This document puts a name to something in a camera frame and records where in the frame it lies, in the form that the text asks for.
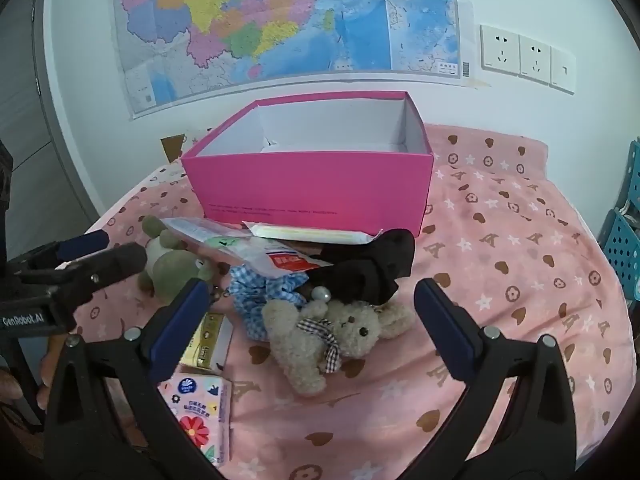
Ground green plush frog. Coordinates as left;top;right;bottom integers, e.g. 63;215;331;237
137;214;218;304

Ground floral tissue pack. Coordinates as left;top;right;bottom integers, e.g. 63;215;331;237
158;373;232;467

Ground yellow tissue pack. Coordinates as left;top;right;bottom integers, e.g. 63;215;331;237
180;313;233;375

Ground blue checkered scrunchie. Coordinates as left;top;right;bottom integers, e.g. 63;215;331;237
227;264;308;342

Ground medical tape packet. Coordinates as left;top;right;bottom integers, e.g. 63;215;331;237
202;236;330;278

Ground yellow white packet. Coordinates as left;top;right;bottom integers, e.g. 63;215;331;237
242;221;384;245

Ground black scrunchie cloth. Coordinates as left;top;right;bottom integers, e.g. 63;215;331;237
295;229;416;306

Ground beige plush bunny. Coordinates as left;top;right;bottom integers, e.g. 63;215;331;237
262;299;416;396

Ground person's left hand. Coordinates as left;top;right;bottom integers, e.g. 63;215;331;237
1;335;67;411

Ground grey door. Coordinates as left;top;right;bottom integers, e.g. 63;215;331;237
1;0;98;258

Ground brown cardboard piece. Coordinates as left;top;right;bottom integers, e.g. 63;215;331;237
160;133;186;164

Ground blue plastic basket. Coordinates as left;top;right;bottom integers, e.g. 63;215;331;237
600;140;640;306

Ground pink cardboard box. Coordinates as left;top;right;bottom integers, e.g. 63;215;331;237
181;91;435;234

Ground colourful wall map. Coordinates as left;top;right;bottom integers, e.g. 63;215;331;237
113;0;473;115

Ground white wall sockets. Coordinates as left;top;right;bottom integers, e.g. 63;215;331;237
480;24;577;94

